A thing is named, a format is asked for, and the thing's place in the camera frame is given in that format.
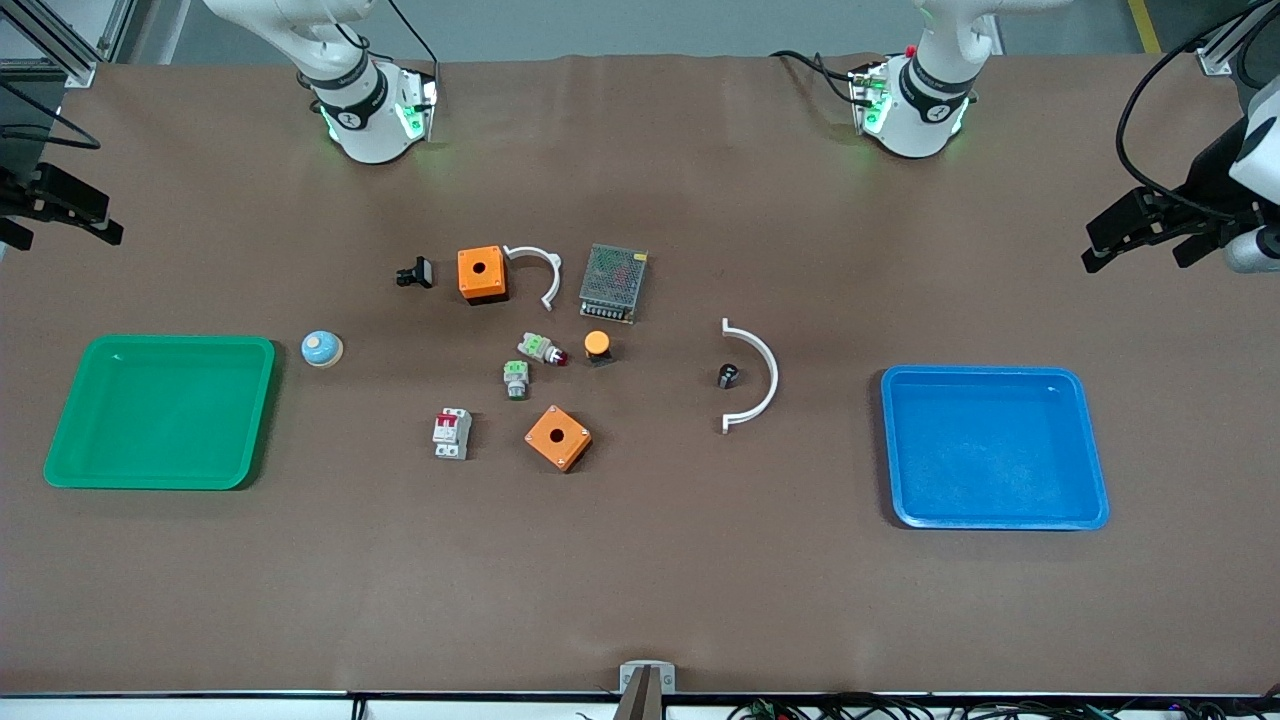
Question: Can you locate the orange button box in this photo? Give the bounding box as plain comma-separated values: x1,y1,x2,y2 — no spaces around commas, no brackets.
524,404,593,473
457,246,508,306

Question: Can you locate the brown pole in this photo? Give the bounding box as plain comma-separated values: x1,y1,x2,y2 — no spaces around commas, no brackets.
613,668,666,720

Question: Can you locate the large white half ring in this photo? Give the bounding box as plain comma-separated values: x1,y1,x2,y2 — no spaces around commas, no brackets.
721,318,780,435

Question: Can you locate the green plastic tray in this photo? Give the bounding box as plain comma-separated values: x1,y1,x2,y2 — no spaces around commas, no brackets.
43,335,276,491

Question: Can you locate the metal mesh power supply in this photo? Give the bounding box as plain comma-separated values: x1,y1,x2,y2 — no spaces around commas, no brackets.
579,243,648,325

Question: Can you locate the grey metal bracket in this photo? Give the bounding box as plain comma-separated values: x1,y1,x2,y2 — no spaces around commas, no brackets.
619,661,677,694

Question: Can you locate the blue plastic tray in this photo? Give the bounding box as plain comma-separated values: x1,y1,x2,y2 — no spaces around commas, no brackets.
880,366,1111,531

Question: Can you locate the small white half ring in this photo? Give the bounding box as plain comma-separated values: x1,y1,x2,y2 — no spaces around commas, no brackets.
503,245,563,313

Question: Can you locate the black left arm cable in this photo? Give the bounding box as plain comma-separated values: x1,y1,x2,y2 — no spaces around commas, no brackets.
1116,0,1280,219

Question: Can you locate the black left base cable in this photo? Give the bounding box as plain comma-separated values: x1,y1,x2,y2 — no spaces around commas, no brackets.
770,49,863,103

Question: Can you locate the aluminium frame profile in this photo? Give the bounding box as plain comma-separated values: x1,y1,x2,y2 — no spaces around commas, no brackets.
0,0,136,87
1195,0,1280,77

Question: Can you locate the black right base cable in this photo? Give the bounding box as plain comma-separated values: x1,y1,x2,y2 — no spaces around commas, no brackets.
385,0,442,77

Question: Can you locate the white red circuit breaker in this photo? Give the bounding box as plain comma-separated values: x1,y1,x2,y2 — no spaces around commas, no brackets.
432,408,473,461

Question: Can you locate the black base cable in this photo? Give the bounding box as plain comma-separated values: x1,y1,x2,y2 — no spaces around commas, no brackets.
385,0,442,77
770,49,863,103

